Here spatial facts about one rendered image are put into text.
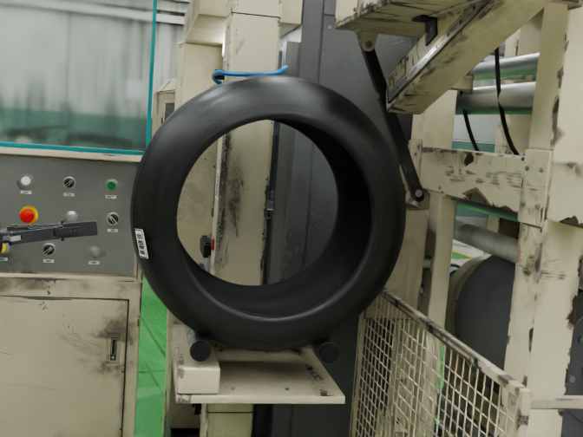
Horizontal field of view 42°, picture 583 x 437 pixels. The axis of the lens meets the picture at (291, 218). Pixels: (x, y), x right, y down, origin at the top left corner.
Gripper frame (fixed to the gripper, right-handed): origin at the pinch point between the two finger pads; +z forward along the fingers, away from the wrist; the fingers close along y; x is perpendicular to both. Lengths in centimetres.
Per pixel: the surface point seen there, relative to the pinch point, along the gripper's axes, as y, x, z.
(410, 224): 20, 9, 81
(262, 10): 27, -47, 47
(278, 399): -10, 39, 39
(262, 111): -12.9, -22.4, 38.9
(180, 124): -10.2, -20.9, 22.4
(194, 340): -8.3, 24.7, 21.9
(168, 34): 938, -140, 57
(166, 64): 938, -98, 50
